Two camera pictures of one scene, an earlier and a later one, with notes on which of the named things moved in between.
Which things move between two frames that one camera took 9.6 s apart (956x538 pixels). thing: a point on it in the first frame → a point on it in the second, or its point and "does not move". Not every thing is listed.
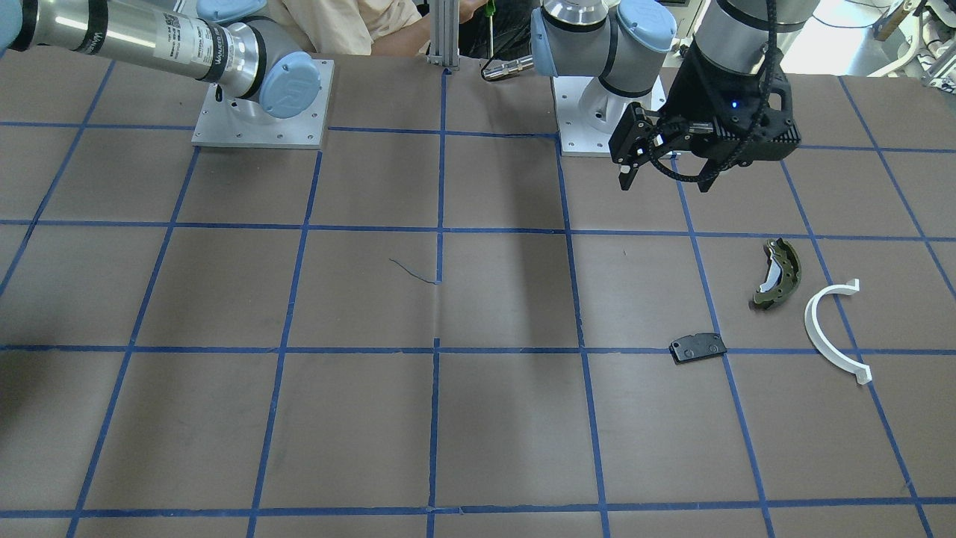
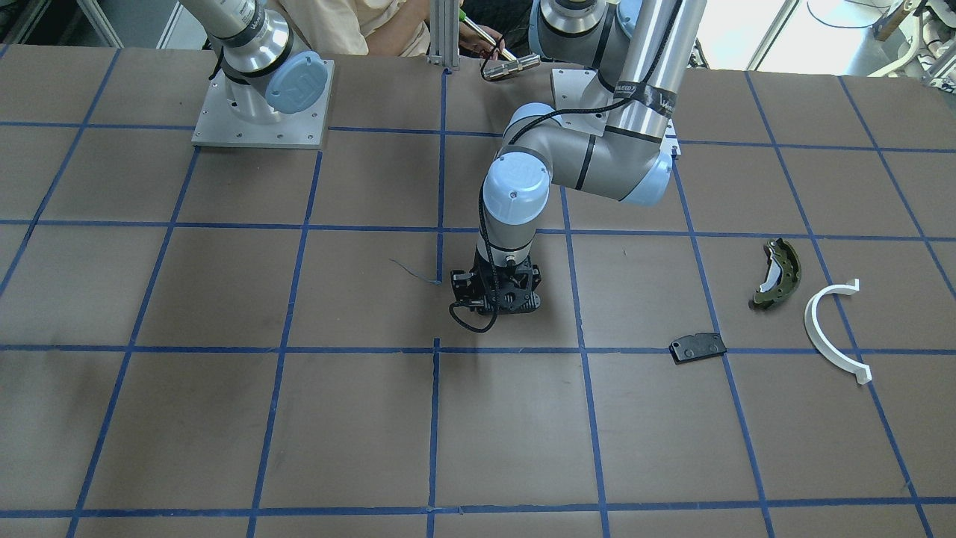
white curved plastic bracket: x=862 y=372 does not move
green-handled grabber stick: x=490 y=10 → x=512 y=65
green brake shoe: x=782 y=274 does not move
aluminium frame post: x=444 y=33 does not move
